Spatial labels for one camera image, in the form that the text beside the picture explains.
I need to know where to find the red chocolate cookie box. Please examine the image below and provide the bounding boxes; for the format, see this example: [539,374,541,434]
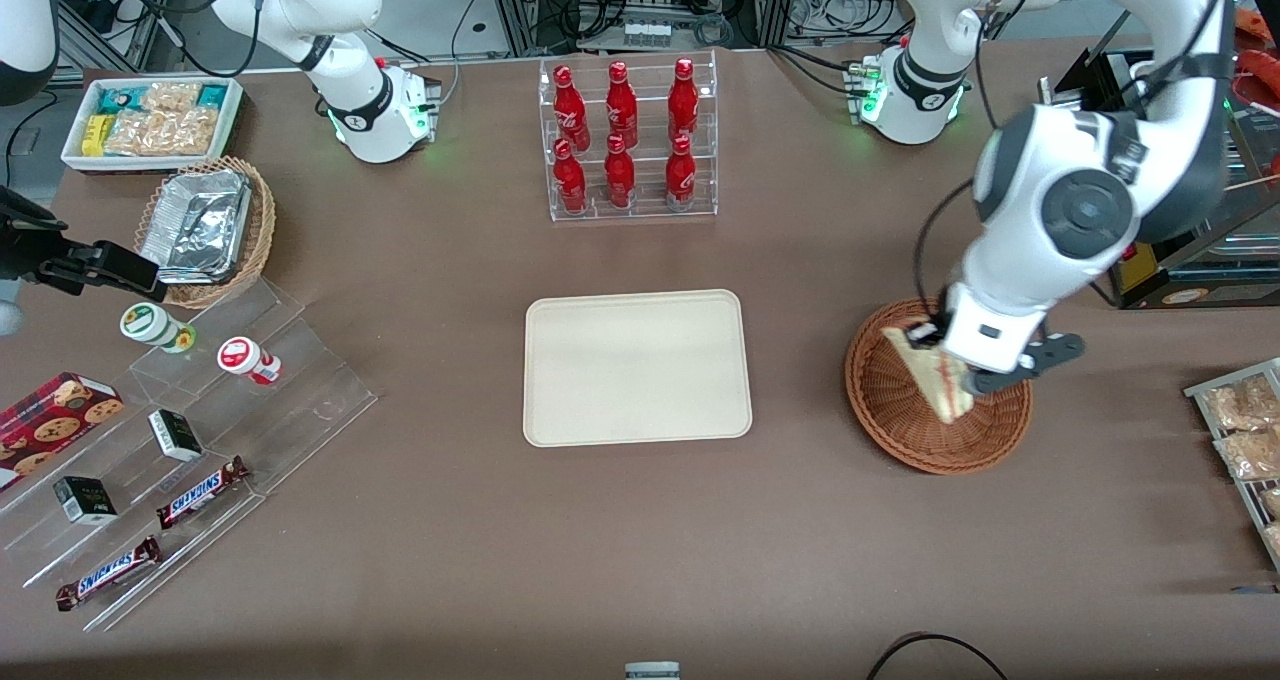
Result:
[0,372,125,492]

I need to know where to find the brown round wicker basket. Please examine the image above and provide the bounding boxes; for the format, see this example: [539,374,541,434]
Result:
[845,298,1033,476]

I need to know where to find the aluminium profile frame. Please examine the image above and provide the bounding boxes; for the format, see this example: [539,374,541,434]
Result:
[485,0,801,56]

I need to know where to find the large clear cracker bag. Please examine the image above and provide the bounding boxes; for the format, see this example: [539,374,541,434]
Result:
[104,107,222,157]

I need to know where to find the small clear cracker bag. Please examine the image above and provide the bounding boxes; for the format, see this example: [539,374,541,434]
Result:
[140,81,202,114]

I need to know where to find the triangular sandwich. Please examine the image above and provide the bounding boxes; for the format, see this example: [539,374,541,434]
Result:
[880,325,977,426]

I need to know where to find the cream plastic serving tray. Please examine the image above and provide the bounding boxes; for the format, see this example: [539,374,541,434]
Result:
[523,289,753,448]

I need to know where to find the right tray of pastries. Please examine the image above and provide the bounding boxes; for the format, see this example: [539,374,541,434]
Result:
[1183,358,1280,573]

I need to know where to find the green lid yogurt cup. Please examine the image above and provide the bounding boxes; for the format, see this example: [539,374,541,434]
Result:
[120,302,197,354]

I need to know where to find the light oval wicker basket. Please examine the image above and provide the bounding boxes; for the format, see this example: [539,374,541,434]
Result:
[133,156,277,310]

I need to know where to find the black looped cable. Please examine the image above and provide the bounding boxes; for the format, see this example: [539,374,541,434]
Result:
[865,632,1011,680]

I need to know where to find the white rectangular snack bin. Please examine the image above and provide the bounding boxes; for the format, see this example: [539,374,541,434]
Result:
[60,76,246,174]

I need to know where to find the red lid yogurt cup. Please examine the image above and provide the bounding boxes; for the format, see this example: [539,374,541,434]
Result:
[217,336,283,386]

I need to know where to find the small black carton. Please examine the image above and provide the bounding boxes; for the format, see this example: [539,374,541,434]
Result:
[148,409,204,463]
[53,476,118,526]

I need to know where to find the brown snickers bar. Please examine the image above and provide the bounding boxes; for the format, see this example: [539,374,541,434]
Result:
[156,456,251,531]
[55,536,162,612]

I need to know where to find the clear acrylic bottle rack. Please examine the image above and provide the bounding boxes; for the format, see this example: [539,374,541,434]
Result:
[538,50,719,223]

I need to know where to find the aluminium foil container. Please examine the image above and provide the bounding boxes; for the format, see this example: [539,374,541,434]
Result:
[140,169,253,286]

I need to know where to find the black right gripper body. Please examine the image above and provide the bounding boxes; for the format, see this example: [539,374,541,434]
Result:
[0,188,67,282]

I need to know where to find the clear acrylic step stand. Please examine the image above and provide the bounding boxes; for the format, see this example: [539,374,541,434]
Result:
[0,278,379,633]

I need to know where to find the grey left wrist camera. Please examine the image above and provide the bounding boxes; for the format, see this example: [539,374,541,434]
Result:
[1012,333,1086,379]

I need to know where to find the red cola bottle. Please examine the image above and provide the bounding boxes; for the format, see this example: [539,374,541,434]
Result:
[668,58,700,146]
[553,65,590,151]
[604,135,636,209]
[553,138,588,214]
[605,61,639,149]
[665,136,697,211]

